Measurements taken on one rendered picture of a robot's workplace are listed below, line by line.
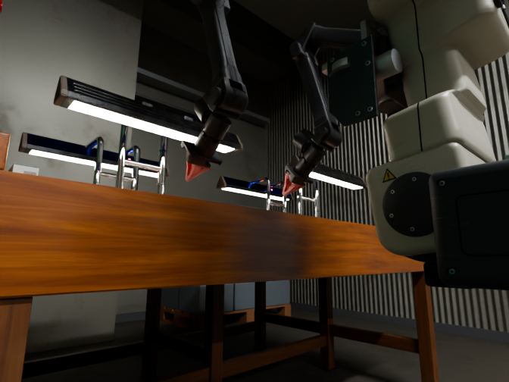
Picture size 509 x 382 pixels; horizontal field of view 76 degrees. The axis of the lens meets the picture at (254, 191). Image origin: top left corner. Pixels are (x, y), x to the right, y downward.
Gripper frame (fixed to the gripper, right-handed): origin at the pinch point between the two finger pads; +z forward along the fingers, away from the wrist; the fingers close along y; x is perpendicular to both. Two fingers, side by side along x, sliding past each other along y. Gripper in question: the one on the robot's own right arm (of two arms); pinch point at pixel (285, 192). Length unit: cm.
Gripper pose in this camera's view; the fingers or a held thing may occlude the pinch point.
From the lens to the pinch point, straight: 113.5
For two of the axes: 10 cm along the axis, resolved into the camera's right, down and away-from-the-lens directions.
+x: 4.4, 6.5, -6.2
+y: -7.3, -1.5, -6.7
